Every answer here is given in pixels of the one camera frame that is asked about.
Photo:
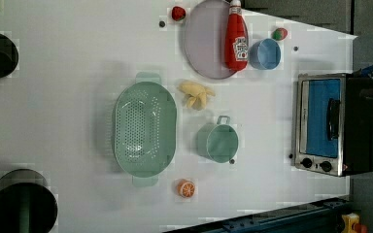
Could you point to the small red green fruit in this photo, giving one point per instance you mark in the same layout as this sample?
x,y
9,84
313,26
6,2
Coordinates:
x,y
279,34

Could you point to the blue metal frame rail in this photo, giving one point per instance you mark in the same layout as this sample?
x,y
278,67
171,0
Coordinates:
x,y
317,217

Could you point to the light blue cup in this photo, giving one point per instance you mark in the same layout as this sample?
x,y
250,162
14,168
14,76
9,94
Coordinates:
x,y
265,54

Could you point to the silver black toaster oven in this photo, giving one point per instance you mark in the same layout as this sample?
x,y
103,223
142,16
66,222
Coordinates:
x,y
351,120

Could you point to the yellow orange toy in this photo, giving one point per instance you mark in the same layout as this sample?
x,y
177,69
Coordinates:
x,y
352,224

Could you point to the mint green cup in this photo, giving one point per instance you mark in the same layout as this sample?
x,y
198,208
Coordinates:
x,y
218,141

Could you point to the plush yellow banana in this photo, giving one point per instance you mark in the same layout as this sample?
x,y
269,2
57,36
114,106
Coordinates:
x,y
196,94

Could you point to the blue oven door with handle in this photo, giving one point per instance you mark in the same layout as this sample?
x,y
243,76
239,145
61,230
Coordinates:
x,y
315,98

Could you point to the lavender round plate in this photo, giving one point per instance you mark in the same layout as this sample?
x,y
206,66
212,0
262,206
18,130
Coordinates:
x,y
204,38

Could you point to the mint green colander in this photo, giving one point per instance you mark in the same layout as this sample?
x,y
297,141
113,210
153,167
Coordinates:
x,y
145,129

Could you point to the plush orange slice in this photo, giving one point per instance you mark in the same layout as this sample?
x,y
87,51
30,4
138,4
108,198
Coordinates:
x,y
185,188

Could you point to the red plush strawberry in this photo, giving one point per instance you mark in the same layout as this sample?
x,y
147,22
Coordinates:
x,y
178,13

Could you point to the red plush ketchup bottle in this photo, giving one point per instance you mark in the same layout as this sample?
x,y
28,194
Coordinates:
x,y
236,50

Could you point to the black cylinder base lower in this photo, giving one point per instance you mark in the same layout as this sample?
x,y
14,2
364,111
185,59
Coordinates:
x,y
26,203

